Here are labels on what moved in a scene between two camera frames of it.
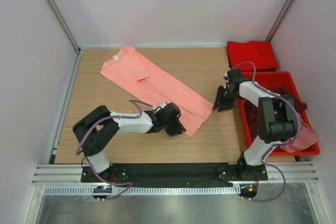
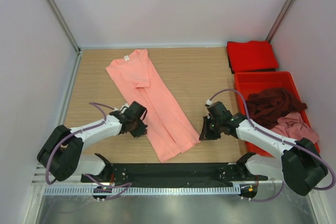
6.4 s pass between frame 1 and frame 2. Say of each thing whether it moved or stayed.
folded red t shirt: stayed
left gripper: moved
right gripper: moved
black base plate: stayed
